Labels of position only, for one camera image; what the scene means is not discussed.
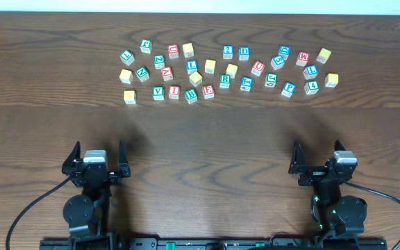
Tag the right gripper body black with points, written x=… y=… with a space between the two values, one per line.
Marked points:
x=319 y=176

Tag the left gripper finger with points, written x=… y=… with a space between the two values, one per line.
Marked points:
x=69 y=165
x=123 y=162

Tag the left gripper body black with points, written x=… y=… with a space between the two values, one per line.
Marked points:
x=96 y=172

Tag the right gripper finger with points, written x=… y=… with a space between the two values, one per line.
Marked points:
x=338 y=146
x=298 y=162

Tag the green N block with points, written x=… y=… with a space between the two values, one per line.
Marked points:
x=142 y=74

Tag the red E block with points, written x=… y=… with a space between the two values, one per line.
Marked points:
x=208 y=91

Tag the red u block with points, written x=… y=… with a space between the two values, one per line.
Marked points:
x=257 y=68
x=173 y=51

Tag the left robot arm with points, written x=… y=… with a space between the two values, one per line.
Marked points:
x=87 y=214

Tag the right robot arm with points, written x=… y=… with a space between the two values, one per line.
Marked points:
x=341 y=217

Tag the green 4 block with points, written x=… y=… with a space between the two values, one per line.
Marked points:
x=311 y=87

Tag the yellow G block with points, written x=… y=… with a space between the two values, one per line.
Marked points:
x=331 y=80

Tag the yellow K block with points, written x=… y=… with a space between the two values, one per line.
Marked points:
x=130 y=97

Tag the blue P block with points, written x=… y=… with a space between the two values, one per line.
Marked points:
x=288 y=89

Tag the blue L block right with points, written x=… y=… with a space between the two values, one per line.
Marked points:
x=310 y=72

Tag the blue l block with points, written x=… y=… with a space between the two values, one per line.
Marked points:
x=192 y=66
x=310 y=72

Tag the green V block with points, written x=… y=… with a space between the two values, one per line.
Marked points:
x=158 y=93

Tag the green block centre right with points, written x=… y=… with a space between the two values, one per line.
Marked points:
x=270 y=80

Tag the red I block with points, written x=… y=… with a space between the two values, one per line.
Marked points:
x=174 y=92

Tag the yellow block top right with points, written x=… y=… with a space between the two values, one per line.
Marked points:
x=323 y=56

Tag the red M block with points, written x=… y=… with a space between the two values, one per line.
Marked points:
x=302 y=58

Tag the green B block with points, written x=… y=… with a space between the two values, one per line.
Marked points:
x=191 y=95

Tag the blue 5 block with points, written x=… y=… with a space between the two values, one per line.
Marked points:
x=277 y=62

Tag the red A block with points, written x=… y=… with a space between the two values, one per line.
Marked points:
x=167 y=73

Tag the green L block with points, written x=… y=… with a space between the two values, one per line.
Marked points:
x=127 y=57

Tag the green R block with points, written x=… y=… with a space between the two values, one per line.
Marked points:
x=225 y=81

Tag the blue D block right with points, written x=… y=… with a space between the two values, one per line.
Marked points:
x=284 y=51

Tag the blue d block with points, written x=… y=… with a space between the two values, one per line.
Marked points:
x=244 y=53
x=284 y=51

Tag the green Z block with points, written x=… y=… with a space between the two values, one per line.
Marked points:
x=159 y=61

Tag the yellow O block right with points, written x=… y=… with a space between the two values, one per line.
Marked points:
x=231 y=70

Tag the yellow o block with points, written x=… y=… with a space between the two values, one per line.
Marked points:
x=195 y=78
x=231 y=70

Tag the yellow O block centre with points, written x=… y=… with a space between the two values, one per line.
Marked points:
x=195 y=78

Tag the blue L block centre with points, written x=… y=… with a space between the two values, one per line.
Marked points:
x=192 y=66

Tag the green block top left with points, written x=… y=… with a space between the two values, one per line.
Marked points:
x=146 y=46

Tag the yellow S block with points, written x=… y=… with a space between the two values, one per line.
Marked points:
x=210 y=66

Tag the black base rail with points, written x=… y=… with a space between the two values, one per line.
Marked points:
x=281 y=242

